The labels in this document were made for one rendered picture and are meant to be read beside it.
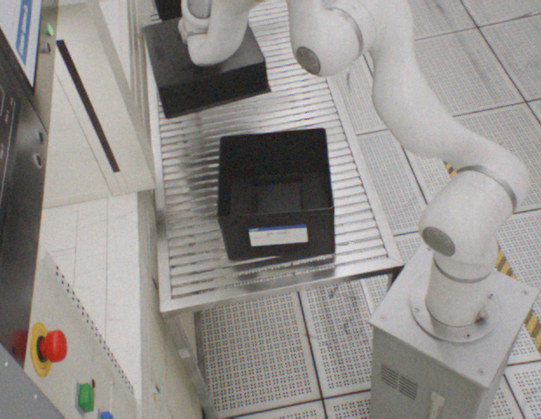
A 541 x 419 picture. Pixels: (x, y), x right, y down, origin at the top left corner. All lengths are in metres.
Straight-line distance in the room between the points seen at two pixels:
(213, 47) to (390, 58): 0.41
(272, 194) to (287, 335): 0.77
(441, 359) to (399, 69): 0.64
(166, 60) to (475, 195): 0.92
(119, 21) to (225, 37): 0.93
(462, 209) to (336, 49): 0.35
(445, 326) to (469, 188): 0.42
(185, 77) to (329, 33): 0.66
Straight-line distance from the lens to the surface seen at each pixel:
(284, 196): 1.69
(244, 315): 2.39
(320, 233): 1.51
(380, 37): 1.16
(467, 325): 1.48
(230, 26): 1.37
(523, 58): 3.43
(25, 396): 0.78
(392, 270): 1.57
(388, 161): 2.84
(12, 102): 0.93
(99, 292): 1.50
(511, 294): 1.56
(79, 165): 1.59
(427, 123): 1.14
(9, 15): 1.02
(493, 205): 1.17
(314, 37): 1.07
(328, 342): 2.31
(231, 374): 2.29
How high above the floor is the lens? 2.04
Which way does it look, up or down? 50 degrees down
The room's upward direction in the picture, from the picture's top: 9 degrees counter-clockwise
